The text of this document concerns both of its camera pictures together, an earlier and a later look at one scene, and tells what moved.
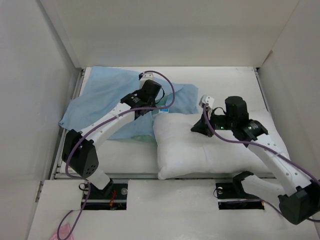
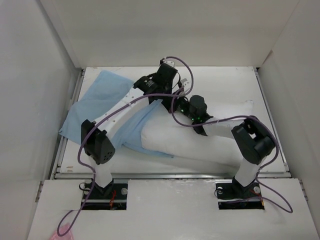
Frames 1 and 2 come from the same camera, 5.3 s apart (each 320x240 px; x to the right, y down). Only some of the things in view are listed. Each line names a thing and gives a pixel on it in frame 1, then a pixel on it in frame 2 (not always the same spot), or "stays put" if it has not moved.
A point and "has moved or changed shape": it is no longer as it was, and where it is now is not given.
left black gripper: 154,103 -> 166,98
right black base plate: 233,190 stays put
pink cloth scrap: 64,230 stays put
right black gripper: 201,127 -> 177,100
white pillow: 183,153 has moved or changed shape
